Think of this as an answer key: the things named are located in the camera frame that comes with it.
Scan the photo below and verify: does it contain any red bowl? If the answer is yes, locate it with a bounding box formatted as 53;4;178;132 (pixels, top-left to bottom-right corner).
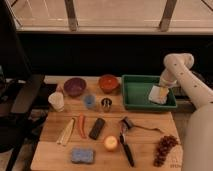
98;74;119;93

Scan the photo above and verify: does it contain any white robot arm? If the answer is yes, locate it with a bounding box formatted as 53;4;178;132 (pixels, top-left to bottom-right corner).
160;53;213;171

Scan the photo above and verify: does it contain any purple bowl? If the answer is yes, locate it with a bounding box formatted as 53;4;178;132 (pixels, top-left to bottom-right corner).
64;77;86;97

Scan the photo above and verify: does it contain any green plastic bin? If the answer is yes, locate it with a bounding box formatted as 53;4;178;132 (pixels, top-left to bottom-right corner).
122;75;177;111

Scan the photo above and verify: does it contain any bunch of red grapes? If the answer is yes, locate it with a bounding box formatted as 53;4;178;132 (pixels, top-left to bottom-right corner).
153;135;178;167

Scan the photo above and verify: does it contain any metal cup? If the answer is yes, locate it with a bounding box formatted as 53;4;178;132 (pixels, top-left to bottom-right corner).
101;98;112;112

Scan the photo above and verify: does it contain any black rectangular block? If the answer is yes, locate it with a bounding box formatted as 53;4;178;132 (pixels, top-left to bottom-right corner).
89;118;105;140

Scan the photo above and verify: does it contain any yellow round fruit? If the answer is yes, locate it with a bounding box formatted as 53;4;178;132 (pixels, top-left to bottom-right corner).
104;136;118;151

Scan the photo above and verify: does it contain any blue plastic cup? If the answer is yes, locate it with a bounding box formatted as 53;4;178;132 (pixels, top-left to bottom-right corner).
83;94;96;109

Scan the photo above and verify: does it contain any blue sponge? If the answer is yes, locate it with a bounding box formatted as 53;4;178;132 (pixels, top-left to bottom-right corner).
71;148;94;164

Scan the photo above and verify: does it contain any white plastic cup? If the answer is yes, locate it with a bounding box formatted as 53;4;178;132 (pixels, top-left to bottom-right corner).
48;92;64;112

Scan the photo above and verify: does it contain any black office chair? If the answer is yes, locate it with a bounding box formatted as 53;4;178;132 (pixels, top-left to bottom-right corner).
0;0;46;171

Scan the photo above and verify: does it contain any dark brush with handle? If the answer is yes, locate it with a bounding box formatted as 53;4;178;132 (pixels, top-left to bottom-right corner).
121;117;162;133

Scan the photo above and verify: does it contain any black handled utensil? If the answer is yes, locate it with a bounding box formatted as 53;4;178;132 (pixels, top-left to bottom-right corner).
119;126;135;167

